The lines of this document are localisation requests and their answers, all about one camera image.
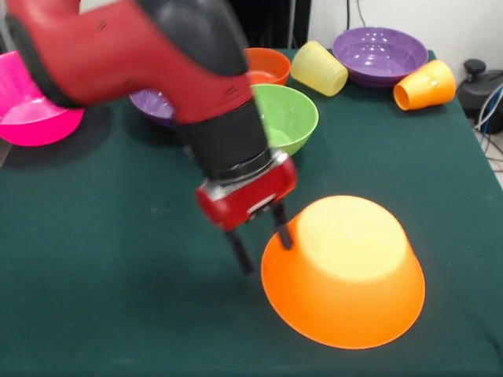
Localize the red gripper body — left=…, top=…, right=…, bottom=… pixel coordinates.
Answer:
left=195, top=156, right=298, bottom=231

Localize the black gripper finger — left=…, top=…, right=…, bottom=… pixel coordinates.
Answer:
left=224, top=229, right=255, bottom=276
left=270, top=202, right=294, bottom=251

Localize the large orange bowl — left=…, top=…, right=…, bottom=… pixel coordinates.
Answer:
left=261, top=195, right=427, bottom=350

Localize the green bowl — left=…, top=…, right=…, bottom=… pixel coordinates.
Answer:
left=251, top=83, right=320, bottom=157

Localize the dark green tablecloth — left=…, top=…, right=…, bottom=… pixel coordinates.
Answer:
left=0, top=46, right=503, bottom=377

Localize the purple bowl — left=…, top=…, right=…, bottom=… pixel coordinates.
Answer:
left=128, top=88, right=178, bottom=129
left=332, top=26, right=429, bottom=89

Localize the small red-orange bowl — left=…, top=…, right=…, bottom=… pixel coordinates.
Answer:
left=244, top=47, right=292, bottom=86

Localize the yellow-green cup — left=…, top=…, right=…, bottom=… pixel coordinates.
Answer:
left=290, top=40, right=350, bottom=97

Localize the orange cup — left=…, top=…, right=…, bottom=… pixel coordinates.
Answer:
left=393, top=59, right=457, bottom=112

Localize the large pink bowl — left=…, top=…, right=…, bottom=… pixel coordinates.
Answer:
left=0, top=49, right=86, bottom=148

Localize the grey base with black knob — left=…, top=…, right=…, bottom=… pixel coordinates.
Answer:
left=457, top=58, right=503, bottom=117

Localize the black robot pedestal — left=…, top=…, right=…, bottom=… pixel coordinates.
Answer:
left=227, top=0, right=311, bottom=50

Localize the thin black wall cable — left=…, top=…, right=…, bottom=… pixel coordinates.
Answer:
left=345, top=0, right=369, bottom=32

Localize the tangle of cables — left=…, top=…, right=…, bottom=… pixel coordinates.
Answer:
left=473, top=84, right=503, bottom=174

